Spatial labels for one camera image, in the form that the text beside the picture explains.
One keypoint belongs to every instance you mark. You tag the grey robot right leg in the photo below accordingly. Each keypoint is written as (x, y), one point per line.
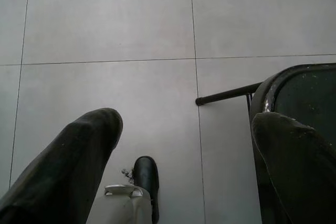
(123, 208)

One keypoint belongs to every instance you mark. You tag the black metal frame table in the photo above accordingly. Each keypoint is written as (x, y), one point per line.
(302, 90)

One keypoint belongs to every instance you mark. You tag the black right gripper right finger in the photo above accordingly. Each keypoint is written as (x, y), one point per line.
(299, 171)

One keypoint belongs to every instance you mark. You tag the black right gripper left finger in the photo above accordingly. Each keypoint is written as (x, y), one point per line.
(60, 171)

